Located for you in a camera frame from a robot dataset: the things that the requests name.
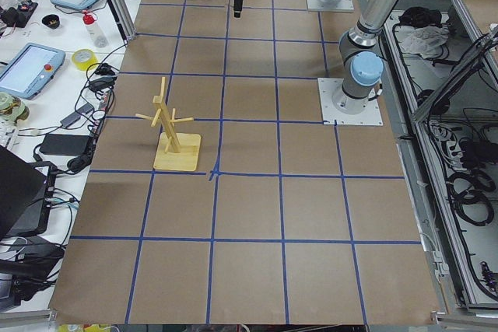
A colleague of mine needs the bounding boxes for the black power adapter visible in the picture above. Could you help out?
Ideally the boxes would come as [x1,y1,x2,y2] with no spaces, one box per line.
[40,134,90,156]

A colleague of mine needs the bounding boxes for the black bowl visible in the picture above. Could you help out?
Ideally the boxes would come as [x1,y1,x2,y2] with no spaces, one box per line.
[42,14,61,30]

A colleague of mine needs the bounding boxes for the near teach pendant tablet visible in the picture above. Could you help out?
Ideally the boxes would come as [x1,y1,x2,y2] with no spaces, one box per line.
[1,43,65,100]

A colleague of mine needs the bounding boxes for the black laptop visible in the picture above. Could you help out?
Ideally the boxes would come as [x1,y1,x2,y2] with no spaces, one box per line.
[1,147,56,239]

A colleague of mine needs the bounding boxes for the wooden mug tree stand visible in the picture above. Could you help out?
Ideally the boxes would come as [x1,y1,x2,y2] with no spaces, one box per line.
[135,77,202,172]

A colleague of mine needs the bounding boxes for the yellow tape roll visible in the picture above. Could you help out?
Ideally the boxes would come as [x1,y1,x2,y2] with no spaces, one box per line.
[72,48,98,72]

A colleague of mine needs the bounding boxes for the white crumpled cloth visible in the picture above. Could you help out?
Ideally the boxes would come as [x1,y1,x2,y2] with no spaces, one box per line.
[400,26,450,58]

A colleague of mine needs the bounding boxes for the clear bottle red cap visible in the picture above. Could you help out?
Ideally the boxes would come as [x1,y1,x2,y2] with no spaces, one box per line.
[82,10,108,48]

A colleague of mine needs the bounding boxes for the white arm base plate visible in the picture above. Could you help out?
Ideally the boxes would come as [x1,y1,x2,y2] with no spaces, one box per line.
[307,0,354,12]
[317,78,383,126]

